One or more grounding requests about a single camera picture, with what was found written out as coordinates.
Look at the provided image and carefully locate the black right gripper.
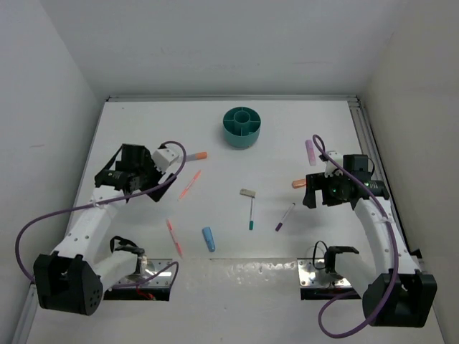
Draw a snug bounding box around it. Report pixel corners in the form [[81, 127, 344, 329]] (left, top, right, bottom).
[[303, 170, 349, 208]]

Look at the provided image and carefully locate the pink pen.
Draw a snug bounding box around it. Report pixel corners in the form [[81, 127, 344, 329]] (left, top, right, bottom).
[[166, 219, 183, 259], [178, 170, 202, 201]]

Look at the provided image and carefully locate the orange capped grey marker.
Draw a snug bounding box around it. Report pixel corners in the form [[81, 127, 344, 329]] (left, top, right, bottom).
[[179, 151, 207, 162]]

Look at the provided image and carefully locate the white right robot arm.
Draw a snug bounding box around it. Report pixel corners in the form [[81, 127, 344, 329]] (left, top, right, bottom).
[[303, 150, 437, 328]]

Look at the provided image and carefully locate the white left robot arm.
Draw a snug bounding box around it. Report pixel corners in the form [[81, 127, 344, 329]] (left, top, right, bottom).
[[33, 143, 184, 315]]

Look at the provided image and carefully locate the orange highlighter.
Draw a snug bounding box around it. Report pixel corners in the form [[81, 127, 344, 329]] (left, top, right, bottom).
[[291, 178, 307, 188]]

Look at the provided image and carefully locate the purple capped white pen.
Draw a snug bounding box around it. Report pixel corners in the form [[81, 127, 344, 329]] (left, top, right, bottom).
[[275, 203, 295, 232]]

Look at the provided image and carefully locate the pink highlighter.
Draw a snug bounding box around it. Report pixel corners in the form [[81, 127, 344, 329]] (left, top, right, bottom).
[[305, 139, 316, 166]]

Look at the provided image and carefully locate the teal capped white pen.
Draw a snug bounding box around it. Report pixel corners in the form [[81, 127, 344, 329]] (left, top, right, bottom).
[[249, 197, 255, 231]]

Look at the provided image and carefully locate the blue highlighter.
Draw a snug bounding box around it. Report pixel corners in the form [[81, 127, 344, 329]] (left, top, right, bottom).
[[202, 226, 216, 252]]

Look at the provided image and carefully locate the small grey eraser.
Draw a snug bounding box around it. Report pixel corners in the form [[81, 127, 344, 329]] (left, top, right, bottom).
[[240, 188, 256, 198]]

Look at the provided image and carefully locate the teal round pen holder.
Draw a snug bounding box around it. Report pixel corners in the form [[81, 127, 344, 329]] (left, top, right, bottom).
[[222, 107, 261, 149]]

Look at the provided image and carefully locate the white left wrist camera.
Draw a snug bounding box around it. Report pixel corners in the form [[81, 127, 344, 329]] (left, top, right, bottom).
[[151, 148, 179, 173]]

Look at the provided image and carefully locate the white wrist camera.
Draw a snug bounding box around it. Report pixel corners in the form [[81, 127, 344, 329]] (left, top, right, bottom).
[[320, 150, 341, 178], [151, 148, 179, 173]]

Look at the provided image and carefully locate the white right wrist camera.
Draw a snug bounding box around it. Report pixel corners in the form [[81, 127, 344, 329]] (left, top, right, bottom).
[[320, 150, 341, 178]]

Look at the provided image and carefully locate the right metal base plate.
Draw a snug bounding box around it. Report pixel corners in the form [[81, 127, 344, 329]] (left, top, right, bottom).
[[297, 259, 352, 289]]

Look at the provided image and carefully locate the metal base plate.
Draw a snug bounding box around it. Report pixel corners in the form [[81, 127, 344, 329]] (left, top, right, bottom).
[[297, 259, 352, 289], [110, 259, 176, 289]]

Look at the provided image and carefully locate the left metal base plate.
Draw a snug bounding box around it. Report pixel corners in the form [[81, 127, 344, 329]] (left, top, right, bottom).
[[110, 259, 176, 289]]

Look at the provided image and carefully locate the aluminium frame rail right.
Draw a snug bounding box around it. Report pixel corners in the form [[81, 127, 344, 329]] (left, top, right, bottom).
[[348, 96, 426, 272]]

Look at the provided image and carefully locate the aluminium frame rail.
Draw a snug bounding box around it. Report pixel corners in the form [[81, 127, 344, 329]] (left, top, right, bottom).
[[348, 96, 426, 272], [11, 284, 39, 344]]

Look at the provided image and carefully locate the aluminium frame rail left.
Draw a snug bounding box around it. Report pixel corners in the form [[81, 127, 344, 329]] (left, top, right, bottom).
[[11, 284, 39, 344]]

